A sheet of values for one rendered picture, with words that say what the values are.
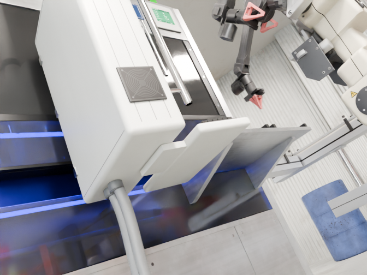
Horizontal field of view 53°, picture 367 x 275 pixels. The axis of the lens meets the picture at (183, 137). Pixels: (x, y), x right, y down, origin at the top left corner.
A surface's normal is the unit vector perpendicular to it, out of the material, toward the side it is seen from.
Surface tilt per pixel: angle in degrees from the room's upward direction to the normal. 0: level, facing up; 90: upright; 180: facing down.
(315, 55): 90
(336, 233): 90
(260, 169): 90
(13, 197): 90
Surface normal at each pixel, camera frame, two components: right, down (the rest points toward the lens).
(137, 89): 0.44, -0.50
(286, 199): -0.52, -0.11
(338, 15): -0.70, 0.02
